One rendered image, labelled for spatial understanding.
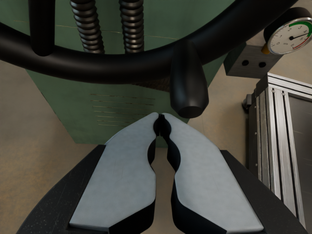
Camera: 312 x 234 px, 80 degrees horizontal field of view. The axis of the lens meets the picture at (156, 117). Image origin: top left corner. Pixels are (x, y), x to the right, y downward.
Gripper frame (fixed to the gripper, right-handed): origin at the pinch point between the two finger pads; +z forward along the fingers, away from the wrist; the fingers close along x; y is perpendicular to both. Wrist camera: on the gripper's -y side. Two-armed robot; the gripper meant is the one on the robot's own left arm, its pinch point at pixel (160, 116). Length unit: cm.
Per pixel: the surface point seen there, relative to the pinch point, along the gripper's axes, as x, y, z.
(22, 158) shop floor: -52, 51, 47
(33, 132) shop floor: -52, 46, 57
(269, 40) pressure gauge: 16.6, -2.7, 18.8
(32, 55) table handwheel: -10.5, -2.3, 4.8
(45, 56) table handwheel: -9.6, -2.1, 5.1
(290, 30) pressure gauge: 18.8, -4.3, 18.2
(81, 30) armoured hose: -8.4, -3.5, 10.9
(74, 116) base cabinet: -25, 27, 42
